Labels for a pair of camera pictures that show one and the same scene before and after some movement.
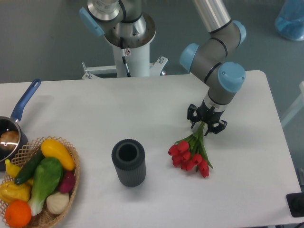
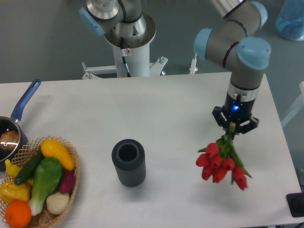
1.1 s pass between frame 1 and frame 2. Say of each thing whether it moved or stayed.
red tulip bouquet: moved
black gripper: moved
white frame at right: stayed
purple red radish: stayed
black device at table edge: stayed
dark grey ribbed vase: stayed
